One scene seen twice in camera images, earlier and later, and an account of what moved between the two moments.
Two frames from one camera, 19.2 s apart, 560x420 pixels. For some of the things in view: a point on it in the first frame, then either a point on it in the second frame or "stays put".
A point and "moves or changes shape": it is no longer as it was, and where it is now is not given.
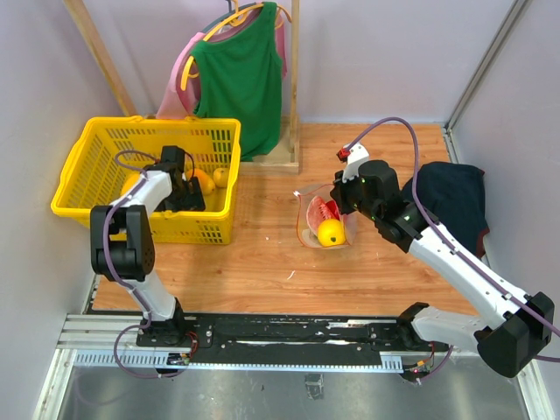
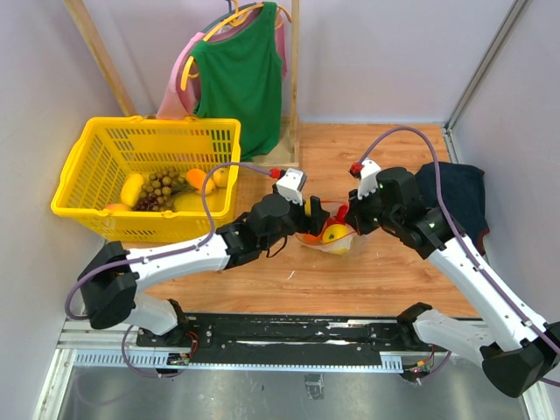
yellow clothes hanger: [238, 19] stays put
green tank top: [240, 77] stays put
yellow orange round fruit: [220, 177] stays put
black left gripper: [193, 200] → [315, 222]
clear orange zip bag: [319, 222] moves or changes shape
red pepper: [334, 209] → [339, 217]
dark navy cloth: [453, 194] stays put
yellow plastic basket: [91, 176] stays put
